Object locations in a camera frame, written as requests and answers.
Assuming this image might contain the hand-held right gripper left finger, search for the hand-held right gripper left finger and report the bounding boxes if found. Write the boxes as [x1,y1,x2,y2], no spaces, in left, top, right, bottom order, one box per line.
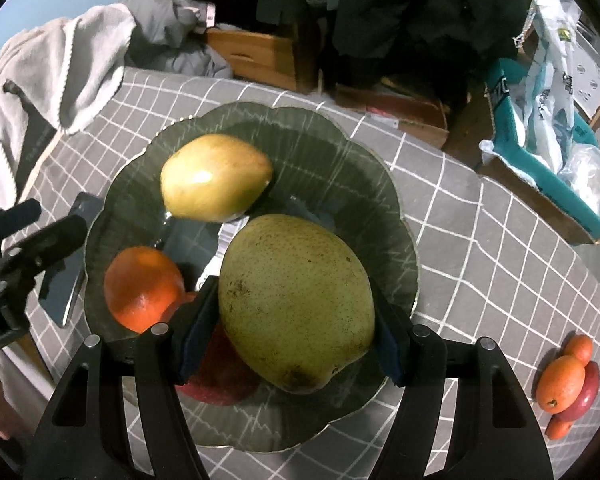
[22,275,221,480]

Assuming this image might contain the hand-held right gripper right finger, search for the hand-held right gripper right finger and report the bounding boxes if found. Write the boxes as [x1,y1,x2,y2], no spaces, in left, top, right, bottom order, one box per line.
[367,305,553,480]

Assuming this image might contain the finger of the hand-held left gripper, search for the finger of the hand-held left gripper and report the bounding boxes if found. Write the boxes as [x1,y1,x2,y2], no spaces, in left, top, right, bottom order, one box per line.
[0,199,42,261]
[0,215,88,286]

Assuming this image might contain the dark red apple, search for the dark red apple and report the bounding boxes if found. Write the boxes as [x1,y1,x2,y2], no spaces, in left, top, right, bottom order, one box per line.
[175,291,261,406]

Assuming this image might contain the large orange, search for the large orange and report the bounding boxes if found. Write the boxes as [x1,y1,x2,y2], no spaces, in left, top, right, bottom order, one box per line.
[103,246,187,335]

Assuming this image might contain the yellow-green pear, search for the yellow-green pear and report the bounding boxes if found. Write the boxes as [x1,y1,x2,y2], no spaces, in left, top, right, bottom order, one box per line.
[218,214,377,395]
[160,134,274,223]

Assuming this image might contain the medium orange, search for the medium orange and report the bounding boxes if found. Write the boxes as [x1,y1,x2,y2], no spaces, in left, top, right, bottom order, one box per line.
[536,355,587,414]

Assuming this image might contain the small orange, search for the small orange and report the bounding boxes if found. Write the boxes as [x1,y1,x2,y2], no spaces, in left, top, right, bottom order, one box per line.
[546,417,573,441]
[564,335,594,366]

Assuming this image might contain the green glass plate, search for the green glass plate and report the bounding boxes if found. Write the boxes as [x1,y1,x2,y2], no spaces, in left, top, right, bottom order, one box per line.
[84,101,420,453]

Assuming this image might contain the black smartphone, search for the black smartphone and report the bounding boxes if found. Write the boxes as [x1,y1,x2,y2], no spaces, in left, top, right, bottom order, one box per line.
[38,192,103,328]

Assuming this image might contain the grey checked tablecloth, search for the grey checked tablecloth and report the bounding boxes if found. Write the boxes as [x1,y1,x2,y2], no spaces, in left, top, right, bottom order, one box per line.
[0,67,600,480]

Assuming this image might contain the white towel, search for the white towel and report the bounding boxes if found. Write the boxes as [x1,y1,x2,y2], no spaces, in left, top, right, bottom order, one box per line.
[0,5,138,201]

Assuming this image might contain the large cardboard box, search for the large cardboard box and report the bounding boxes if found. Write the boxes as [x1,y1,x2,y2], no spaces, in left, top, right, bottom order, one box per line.
[475,157,600,247]

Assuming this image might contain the small cardboard box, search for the small cardboard box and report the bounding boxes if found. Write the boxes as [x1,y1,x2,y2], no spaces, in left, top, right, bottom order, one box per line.
[332,77,451,151]

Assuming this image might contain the grey padded clothing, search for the grey padded clothing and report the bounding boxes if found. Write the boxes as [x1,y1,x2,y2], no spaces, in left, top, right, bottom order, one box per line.
[122,0,233,81]

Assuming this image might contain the teal box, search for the teal box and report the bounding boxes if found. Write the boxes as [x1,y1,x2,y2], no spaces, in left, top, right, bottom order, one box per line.
[482,57,600,241]

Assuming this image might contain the clear plastic bag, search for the clear plastic bag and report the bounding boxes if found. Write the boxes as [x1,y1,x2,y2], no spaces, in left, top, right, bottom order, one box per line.
[560,142,600,226]

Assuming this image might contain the wooden drawer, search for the wooden drawer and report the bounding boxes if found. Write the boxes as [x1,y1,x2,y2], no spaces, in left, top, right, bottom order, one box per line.
[205,27,321,93]

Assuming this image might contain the white rice bag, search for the white rice bag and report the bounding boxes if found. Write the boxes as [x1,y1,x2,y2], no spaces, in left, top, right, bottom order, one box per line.
[512,0,598,171]

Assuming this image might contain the black hooded coat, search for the black hooded coat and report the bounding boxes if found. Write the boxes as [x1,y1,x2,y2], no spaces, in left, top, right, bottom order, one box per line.
[252,0,536,91]

